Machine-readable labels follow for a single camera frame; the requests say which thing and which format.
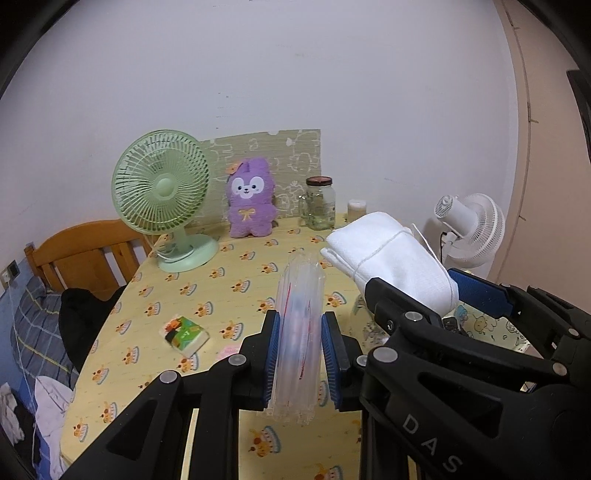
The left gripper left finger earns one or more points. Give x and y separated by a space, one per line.
186 422

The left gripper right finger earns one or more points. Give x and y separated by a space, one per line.
344 372

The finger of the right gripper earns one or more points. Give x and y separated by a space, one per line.
529 310
563 357

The clear plastic straw pack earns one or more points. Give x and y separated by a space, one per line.
296 342

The white drawstring cloth pouch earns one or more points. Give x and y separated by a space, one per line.
378 246

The green tissue pack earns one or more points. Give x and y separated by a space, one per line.
184 335

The pink paper packet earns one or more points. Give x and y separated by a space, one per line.
227 351

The yellow cartoon fabric bin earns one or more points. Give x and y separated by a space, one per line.
465 320

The beige door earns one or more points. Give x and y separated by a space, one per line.
547 240

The white standing fan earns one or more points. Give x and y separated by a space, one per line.
475 229

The white cloth on bed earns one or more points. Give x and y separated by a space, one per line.
32 421

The cotton swab container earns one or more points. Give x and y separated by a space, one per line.
356 209

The black garment on chair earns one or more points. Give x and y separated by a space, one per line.
81 317

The blue plaid bedding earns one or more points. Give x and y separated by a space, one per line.
35 339

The glass mason jar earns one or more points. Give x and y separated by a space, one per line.
317 204

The purple plush toy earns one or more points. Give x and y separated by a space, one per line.
250 190

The wooden chair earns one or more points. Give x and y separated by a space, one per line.
77 257

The green patterned backboard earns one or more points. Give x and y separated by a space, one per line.
293 156

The green desk fan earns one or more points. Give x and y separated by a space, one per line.
158 185

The wall power socket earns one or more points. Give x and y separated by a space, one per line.
8 275

